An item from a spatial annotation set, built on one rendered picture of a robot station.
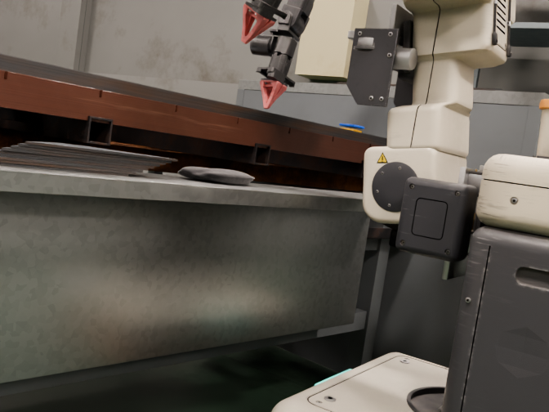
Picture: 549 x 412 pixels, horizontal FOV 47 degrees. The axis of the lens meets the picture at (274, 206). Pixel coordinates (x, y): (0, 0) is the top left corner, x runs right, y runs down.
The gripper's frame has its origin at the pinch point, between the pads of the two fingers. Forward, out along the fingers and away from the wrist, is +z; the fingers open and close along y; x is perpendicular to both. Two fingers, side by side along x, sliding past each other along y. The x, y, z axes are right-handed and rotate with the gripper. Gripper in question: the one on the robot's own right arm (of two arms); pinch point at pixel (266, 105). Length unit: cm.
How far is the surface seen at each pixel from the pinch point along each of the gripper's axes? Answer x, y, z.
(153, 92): 12.3, 44.6, 15.4
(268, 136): 16.6, 12.8, 12.5
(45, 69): 12, 68, 21
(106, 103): 17, 57, 23
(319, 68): -184, -222, -115
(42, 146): 29, 73, 36
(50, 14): -538, -179, -157
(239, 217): 20.3, 17.5, 33.8
